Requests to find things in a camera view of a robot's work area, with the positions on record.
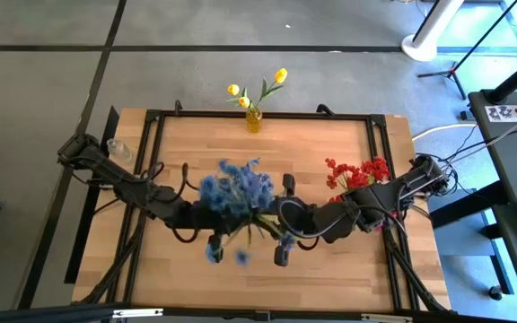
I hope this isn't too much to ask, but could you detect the large black desk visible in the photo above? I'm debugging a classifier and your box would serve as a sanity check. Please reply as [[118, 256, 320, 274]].
[[428, 88, 517, 322]]

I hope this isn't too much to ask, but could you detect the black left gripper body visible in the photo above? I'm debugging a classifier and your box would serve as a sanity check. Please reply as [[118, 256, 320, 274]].
[[186, 204, 259, 237]]

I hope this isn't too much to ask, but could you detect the black rig beam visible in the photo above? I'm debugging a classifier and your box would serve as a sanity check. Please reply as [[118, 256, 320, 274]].
[[0, 302, 517, 323]]

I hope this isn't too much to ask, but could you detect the black aluminium table frame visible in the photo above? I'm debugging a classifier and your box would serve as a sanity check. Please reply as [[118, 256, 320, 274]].
[[105, 99, 449, 315]]

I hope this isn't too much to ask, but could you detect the yellow glass vase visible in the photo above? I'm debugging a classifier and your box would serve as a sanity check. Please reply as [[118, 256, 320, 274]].
[[245, 107, 264, 135]]

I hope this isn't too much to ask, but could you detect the clear glass bottle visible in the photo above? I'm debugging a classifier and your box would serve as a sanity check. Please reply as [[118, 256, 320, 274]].
[[105, 137, 135, 164]]

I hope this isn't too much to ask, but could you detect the red artificial flower spray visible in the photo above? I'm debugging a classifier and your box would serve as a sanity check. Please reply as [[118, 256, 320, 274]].
[[324, 156, 363, 203], [360, 155, 392, 185]]

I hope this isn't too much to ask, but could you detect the black tripod stand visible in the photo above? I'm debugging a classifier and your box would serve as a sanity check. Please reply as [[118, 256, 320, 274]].
[[416, 0, 517, 101]]

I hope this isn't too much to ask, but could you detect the printed paper label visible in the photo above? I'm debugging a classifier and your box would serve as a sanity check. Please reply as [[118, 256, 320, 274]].
[[484, 103, 517, 124]]

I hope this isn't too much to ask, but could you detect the black pole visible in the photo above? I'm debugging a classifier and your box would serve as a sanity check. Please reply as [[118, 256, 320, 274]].
[[485, 47, 517, 105]]

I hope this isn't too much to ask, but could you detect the white cable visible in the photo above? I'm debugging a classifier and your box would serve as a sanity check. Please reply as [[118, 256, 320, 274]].
[[411, 123, 478, 143]]

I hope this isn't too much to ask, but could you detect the white round-base post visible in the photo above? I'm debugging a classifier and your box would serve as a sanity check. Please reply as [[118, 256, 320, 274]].
[[400, 0, 466, 63]]

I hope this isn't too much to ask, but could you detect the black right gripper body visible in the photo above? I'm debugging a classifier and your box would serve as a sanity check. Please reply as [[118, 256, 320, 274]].
[[276, 196, 320, 246]]

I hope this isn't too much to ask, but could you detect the black cable bundle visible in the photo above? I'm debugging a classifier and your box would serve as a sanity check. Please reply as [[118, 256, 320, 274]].
[[381, 226, 449, 314], [78, 210, 150, 307]]

